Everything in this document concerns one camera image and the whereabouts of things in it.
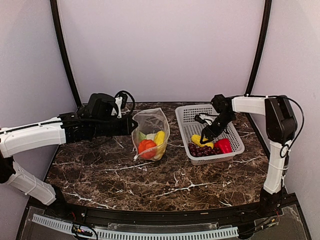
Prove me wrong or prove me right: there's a right black frame post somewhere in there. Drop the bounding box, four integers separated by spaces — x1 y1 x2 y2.
245 0 272 95

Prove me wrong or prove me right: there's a yellow corn toy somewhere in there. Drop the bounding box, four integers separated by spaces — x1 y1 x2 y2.
153 130 166 156
191 134 214 149

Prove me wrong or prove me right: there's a clear polka dot zip bag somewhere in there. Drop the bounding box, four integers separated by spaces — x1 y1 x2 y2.
131 107 170 162

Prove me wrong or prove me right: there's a dark red grape bunch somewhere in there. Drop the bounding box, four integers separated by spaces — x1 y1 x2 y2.
188 143 222 158

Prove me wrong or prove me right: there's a white slotted cable duct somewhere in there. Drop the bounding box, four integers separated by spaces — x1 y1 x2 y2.
31 214 239 240

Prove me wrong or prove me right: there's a white plastic perforated basket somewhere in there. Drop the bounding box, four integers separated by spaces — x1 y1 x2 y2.
174 104 246 166

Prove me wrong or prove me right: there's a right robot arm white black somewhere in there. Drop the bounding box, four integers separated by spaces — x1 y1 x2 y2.
194 94 302 217

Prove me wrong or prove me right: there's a small circuit board with wires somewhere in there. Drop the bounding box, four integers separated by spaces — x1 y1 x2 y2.
71 224 97 240

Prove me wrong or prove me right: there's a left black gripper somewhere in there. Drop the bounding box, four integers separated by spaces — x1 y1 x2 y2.
91 113 138 137

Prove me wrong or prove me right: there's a left black frame post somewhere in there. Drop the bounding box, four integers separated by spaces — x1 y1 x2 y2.
49 0 82 108

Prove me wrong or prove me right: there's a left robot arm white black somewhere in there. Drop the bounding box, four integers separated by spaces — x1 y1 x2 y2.
0 90 138 218

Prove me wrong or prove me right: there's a black frame post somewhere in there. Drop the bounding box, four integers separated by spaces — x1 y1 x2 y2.
49 0 82 108
245 0 272 95

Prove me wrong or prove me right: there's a black front rail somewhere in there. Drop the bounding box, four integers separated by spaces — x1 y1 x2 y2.
27 194 298 227

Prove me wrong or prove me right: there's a red bell pepper toy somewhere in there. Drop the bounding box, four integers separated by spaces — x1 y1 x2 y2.
214 138 233 154

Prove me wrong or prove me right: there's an orange pumpkin toy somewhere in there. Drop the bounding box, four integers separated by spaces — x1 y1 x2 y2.
138 139 157 160

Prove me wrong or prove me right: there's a white cauliflower toy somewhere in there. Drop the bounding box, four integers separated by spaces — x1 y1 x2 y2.
138 131 157 142

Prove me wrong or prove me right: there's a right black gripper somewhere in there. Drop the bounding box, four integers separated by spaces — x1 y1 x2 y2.
200 112 235 144

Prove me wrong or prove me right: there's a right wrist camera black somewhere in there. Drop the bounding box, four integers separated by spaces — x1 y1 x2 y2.
194 113 217 126

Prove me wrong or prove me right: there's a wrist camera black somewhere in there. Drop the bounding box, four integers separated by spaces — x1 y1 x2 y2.
194 113 217 126
114 90 136 119

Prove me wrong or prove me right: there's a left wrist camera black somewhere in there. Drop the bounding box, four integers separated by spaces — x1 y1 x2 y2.
114 90 136 119

